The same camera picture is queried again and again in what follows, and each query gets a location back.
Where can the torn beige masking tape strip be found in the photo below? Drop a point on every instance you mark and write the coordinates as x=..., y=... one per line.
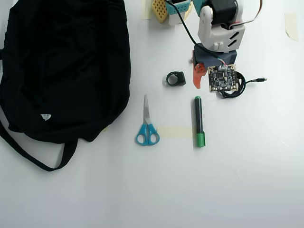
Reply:
x=291, y=26

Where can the green capped black marker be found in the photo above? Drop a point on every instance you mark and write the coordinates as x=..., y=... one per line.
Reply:
x=199, y=118

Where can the dark navy gripper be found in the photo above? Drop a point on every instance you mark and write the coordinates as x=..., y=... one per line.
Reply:
x=199, y=71

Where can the black fabric bag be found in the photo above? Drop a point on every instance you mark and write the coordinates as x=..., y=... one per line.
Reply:
x=59, y=71

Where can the bare camera circuit board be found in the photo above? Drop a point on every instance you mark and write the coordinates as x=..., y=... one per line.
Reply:
x=223, y=78

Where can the yellow perforated plastic part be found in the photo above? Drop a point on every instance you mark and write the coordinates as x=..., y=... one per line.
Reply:
x=160, y=10

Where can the long beige masking tape strip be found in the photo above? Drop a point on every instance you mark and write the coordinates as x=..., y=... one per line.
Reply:
x=174, y=131

